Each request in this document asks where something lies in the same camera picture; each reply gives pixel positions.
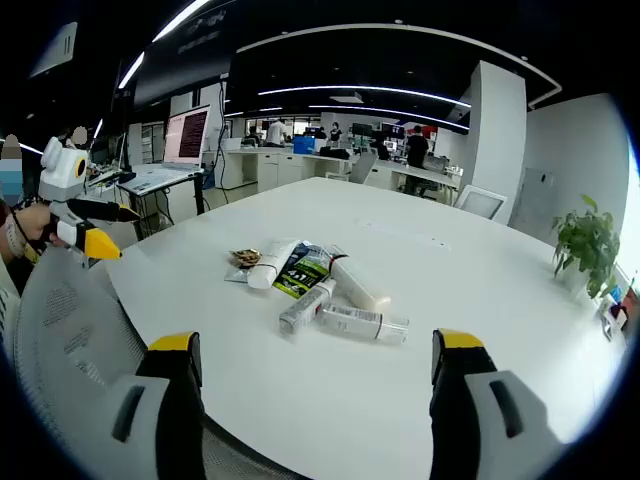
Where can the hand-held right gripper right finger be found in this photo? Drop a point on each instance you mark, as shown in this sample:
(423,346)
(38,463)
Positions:
(455,415)

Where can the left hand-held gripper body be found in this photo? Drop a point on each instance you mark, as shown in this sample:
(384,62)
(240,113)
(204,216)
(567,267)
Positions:
(57,175)

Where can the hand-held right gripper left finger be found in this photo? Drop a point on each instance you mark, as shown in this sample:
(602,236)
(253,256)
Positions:
(175,410)

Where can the small white skincare bottle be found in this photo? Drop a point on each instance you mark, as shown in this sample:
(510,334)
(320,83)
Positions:
(305,310)
(355,320)

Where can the gold skincare sachet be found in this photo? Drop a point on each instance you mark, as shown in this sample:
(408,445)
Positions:
(245,257)

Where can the red collar white skincare bottle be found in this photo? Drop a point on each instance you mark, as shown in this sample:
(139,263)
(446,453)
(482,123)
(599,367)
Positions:
(357,282)

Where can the white skincare tube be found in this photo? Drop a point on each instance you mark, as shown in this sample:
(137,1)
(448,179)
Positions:
(267,267)

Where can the black green skincare sachet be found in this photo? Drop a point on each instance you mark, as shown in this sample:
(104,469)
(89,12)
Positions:
(300,272)

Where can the person's left hand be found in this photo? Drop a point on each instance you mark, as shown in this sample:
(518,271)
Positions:
(35,225)

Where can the white standing desk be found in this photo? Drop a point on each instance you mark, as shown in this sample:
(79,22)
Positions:
(131,189)

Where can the white wristwatch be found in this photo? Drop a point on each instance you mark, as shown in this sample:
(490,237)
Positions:
(15,240)

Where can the grey mesh office chair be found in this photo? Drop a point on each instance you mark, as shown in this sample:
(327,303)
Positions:
(75,325)

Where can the open laptop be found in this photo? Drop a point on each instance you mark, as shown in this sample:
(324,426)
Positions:
(186,135)

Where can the white air conditioner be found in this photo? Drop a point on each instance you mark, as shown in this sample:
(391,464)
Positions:
(55,50)

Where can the white counter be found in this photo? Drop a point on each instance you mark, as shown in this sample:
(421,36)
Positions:
(280,167)

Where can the blue box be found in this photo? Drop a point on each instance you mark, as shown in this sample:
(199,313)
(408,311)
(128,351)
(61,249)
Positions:
(304,146)

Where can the white framed chair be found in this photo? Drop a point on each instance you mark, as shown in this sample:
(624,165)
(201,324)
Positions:
(480,202)

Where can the green potted plant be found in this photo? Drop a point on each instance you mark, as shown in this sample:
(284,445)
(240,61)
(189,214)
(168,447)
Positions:
(585,235)

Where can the white office desk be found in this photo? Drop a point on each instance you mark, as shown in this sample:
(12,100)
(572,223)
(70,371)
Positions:
(425,175)

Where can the ceiling light strip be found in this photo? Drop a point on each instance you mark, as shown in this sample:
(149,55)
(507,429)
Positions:
(350,89)

